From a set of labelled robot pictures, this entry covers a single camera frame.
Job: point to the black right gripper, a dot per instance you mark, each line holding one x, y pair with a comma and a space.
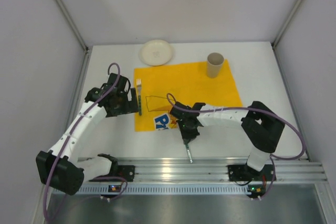
189, 135

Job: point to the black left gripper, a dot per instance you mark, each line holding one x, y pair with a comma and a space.
132, 103

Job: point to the silver fork green handle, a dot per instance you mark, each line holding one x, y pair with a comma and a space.
139, 88

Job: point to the yellow cartoon placemat cloth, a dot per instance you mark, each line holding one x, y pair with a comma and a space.
188, 83

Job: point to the silver spoon green handle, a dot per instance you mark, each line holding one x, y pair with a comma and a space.
189, 153

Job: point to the cream round plate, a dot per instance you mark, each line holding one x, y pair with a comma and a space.
156, 52

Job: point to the beige paper cup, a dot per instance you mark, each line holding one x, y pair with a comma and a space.
214, 64

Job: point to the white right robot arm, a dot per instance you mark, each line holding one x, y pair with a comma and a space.
261, 128

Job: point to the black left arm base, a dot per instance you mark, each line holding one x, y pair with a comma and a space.
126, 172

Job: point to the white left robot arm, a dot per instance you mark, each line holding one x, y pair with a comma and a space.
60, 167

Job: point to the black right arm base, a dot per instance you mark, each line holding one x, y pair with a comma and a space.
243, 173

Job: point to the left aluminium corner post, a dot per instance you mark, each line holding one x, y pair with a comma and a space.
73, 27

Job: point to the aluminium corner post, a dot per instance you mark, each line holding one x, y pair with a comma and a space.
73, 27
287, 22

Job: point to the perforated grey cable duct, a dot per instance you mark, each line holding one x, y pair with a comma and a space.
170, 189

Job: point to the right aluminium corner post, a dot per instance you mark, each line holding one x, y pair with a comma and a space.
287, 22

